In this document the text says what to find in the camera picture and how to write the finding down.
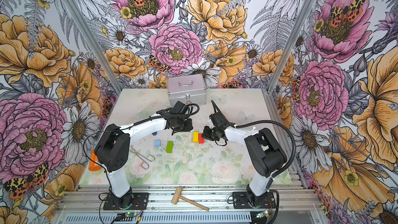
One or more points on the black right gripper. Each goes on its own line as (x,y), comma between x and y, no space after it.
(205,136)

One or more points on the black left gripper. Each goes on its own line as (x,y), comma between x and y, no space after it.
(188,128)

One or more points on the red wood block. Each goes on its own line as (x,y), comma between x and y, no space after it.
(200,139)

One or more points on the yellow wood block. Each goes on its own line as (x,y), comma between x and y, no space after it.
(195,137)

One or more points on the green wood block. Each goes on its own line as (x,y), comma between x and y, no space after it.
(169,147)

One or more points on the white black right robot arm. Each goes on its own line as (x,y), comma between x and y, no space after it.
(265,152)

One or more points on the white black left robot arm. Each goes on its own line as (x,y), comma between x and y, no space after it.
(113,147)

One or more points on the light blue wood cube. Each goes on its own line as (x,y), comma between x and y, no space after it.
(157,143)

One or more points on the silver pink metal case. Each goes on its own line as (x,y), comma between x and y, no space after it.
(187,89)

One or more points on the metal tongs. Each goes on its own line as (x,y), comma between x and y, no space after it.
(145,160)

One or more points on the wooden mallet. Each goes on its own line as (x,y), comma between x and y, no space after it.
(177,196)

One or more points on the orange plastic bottle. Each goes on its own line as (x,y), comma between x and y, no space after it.
(93,164)

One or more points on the right circuit board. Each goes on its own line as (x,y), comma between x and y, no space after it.
(263,214)

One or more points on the circuit board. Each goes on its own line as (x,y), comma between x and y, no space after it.
(263,214)
(130,215)

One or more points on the left circuit board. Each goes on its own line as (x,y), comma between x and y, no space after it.
(130,215)

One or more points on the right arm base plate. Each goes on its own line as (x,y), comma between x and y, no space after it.
(245,200)

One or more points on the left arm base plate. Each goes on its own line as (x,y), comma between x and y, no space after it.
(140,201)

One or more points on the aluminium front rail frame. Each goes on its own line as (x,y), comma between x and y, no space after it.
(294,205)

